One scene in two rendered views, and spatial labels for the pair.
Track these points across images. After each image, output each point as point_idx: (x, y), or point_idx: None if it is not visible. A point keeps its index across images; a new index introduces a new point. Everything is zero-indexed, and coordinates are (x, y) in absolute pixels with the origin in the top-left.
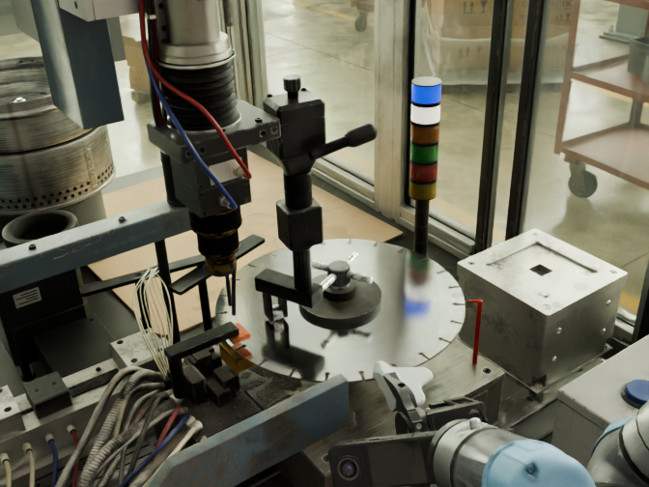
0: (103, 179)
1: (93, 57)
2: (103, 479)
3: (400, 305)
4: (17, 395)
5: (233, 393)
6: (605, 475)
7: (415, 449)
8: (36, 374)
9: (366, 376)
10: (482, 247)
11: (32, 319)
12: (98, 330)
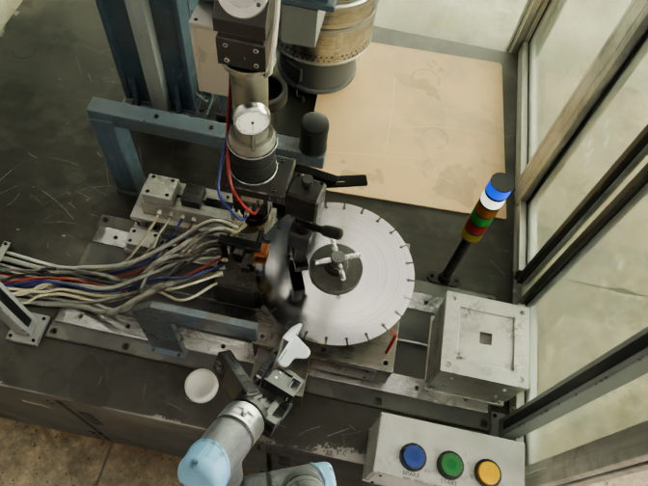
0: (346, 58)
1: None
2: (164, 267)
3: (357, 300)
4: (214, 166)
5: (252, 270)
6: (277, 481)
7: (239, 389)
8: None
9: (287, 326)
10: (523, 277)
11: None
12: None
